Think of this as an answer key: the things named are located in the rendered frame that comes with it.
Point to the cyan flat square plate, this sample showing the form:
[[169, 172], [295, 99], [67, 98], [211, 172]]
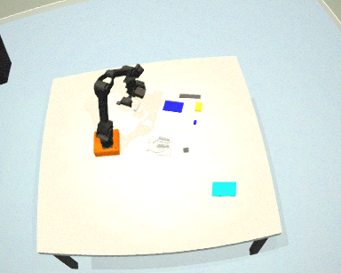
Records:
[[223, 189]]

